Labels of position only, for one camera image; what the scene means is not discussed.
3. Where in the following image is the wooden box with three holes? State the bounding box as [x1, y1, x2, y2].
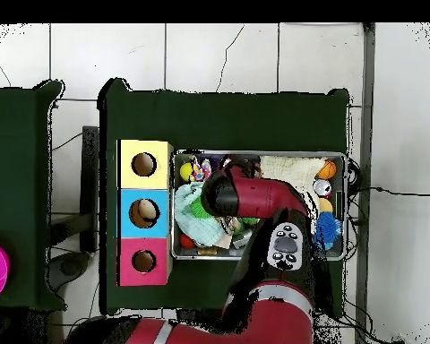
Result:
[116, 139, 174, 288]

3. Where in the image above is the clear mesh bin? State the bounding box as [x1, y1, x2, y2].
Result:
[171, 149, 348, 262]

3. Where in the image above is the dark green side table cloth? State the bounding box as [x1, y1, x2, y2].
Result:
[0, 79, 66, 312]

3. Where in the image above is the crushed metal can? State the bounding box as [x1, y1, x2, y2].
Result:
[219, 216, 243, 236]

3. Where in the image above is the yellow ball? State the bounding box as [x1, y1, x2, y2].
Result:
[179, 161, 195, 182]

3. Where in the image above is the small orange basketball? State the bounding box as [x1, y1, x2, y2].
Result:
[315, 158, 338, 181]

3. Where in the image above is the colourful patterned knotted cloth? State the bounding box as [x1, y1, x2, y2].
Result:
[189, 155, 213, 183]

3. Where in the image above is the cream waffle cloth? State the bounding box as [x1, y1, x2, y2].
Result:
[259, 154, 327, 223]

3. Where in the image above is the black cable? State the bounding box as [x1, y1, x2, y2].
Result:
[350, 185, 430, 197]

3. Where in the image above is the light blue stringy ball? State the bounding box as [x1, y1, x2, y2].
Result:
[312, 211, 344, 252]

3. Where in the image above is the black upright panel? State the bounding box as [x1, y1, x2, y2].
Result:
[79, 125, 100, 254]

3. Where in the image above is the mint green knit cloth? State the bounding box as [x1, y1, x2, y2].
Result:
[174, 181, 226, 247]

